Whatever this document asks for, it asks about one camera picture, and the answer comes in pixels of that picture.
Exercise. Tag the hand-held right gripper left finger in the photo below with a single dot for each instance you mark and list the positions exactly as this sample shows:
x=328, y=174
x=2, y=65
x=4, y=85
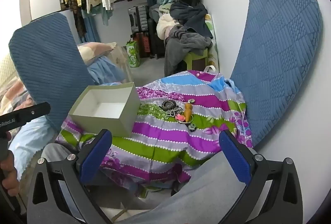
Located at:
x=97, y=154

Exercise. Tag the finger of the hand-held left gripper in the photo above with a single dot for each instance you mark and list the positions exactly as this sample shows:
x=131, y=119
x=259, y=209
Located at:
x=33, y=112

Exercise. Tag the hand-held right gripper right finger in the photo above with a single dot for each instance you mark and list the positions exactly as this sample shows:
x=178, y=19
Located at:
x=234, y=159

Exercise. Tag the white cardboard box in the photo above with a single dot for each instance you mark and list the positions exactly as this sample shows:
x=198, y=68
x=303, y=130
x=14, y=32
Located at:
x=121, y=123

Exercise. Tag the orange figurine pendant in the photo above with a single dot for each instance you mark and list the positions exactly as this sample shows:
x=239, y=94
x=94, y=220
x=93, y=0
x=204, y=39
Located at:
x=188, y=111

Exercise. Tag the pink charm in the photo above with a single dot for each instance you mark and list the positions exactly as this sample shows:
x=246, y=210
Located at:
x=179, y=118

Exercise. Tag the person's left hand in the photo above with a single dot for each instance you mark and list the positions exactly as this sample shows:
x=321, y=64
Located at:
x=10, y=175

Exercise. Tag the checked quilt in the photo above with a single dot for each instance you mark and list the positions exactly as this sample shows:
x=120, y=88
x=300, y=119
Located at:
x=15, y=100

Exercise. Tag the person's left leg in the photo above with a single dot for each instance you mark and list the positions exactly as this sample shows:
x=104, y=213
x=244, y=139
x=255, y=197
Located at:
x=57, y=150

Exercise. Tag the blue ribbed cushion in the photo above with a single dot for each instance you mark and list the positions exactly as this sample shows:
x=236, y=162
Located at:
x=46, y=63

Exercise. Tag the striped floral blanket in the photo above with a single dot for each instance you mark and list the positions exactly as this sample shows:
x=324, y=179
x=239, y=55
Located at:
x=168, y=141

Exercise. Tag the light blue bed sheet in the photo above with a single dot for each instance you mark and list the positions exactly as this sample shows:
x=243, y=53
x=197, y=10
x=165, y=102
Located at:
x=106, y=70

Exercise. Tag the pink checked pillow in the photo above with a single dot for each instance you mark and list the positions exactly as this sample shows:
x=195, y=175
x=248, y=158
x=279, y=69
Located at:
x=95, y=51

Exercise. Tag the cream printed cloth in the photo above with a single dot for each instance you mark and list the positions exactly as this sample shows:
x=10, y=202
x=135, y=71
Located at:
x=124, y=61

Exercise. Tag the green shopping bag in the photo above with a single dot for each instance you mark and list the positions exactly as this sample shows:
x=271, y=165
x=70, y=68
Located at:
x=133, y=54

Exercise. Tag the green plastic stool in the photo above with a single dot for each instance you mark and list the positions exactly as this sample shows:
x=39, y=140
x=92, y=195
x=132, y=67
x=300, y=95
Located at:
x=194, y=58

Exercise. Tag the blue quilted cushion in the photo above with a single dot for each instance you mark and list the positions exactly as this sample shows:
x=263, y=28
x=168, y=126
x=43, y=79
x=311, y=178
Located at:
x=279, y=58

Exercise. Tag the red suitcase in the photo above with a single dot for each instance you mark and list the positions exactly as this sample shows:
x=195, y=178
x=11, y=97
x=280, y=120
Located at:
x=142, y=44

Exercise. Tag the floral padded board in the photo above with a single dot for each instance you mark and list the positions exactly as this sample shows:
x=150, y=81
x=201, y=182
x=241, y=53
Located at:
x=212, y=40

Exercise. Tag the teal garment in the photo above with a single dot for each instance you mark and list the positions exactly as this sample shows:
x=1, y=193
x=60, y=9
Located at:
x=103, y=13

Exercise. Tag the black suitcase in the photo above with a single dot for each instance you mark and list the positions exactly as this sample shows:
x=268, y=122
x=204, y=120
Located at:
x=156, y=45

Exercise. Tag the grey fleece garment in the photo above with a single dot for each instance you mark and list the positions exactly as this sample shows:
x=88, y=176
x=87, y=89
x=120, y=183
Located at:
x=188, y=40

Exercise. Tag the grey suitcase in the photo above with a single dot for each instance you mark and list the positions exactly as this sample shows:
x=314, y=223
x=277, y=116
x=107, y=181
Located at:
x=138, y=18

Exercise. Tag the cream fleece garment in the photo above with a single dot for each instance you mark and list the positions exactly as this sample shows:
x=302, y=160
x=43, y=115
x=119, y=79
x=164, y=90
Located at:
x=164, y=25

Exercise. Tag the dark navy garment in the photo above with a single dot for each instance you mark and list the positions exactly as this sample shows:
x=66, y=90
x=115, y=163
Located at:
x=191, y=16

